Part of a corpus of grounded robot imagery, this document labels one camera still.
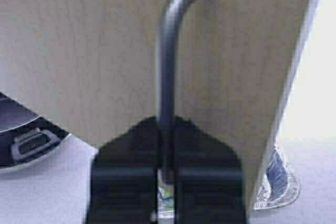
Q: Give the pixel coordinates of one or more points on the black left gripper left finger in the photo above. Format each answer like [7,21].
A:
[123,183]

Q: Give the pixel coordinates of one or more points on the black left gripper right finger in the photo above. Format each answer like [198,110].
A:
[209,178]

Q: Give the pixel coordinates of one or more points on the grey metal cabinet handle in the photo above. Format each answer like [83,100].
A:
[166,44]

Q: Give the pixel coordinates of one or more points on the black cooking pot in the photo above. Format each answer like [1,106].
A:
[14,114]

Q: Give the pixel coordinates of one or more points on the upper left cabinet door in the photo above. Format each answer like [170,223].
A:
[88,66]

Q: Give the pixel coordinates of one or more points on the Ziploc bag box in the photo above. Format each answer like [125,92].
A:
[165,196]

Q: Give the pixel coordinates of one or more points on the grey patterned dish towel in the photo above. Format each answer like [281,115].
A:
[280,185]

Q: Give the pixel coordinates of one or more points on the steel frying pan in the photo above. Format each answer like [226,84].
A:
[25,145]

